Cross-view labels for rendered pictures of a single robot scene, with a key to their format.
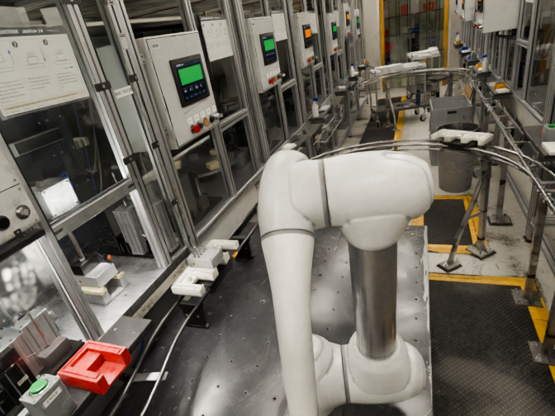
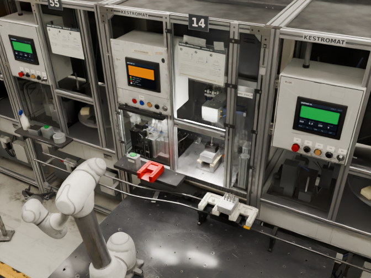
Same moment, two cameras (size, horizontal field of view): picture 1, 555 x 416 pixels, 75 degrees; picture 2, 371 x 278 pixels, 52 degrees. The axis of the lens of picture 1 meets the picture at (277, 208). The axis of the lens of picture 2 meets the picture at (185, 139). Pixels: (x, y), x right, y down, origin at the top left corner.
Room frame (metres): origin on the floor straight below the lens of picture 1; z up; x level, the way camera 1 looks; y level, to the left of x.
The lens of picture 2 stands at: (1.25, -1.49, 2.63)
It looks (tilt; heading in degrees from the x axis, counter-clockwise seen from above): 33 degrees down; 95
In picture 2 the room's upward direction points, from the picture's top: 1 degrees counter-clockwise
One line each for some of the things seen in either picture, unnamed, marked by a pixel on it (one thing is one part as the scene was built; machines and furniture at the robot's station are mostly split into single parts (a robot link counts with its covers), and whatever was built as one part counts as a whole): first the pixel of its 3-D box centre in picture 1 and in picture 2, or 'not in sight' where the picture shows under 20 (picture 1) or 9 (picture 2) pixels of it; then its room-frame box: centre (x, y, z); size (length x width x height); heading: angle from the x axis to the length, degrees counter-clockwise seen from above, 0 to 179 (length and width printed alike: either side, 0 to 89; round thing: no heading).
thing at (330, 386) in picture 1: (311, 371); (120, 250); (0.73, -0.01, 0.85); 0.18 x 0.16 x 0.22; 80
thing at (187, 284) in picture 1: (209, 269); (227, 211); (1.36, 0.35, 0.84); 0.36 x 0.14 x 0.10; 156
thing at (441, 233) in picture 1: (445, 219); not in sight; (2.67, -1.43, 0.01); 1.00 x 0.55 x 0.01; 156
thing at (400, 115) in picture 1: (381, 138); not in sight; (5.23, -1.74, 0.01); 5.85 x 0.59 x 0.01; 156
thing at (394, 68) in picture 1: (397, 92); not in sight; (6.01, -2.32, 0.48); 0.88 x 0.56 x 0.96; 84
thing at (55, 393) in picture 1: (46, 400); (134, 161); (0.69, 0.70, 0.97); 0.08 x 0.08 x 0.12; 66
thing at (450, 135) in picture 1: (460, 139); not in sight; (2.35, -1.35, 0.84); 0.37 x 0.14 x 0.10; 34
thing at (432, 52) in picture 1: (423, 75); not in sight; (7.00, -3.21, 0.48); 0.84 x 0.58 x 0.97; 164
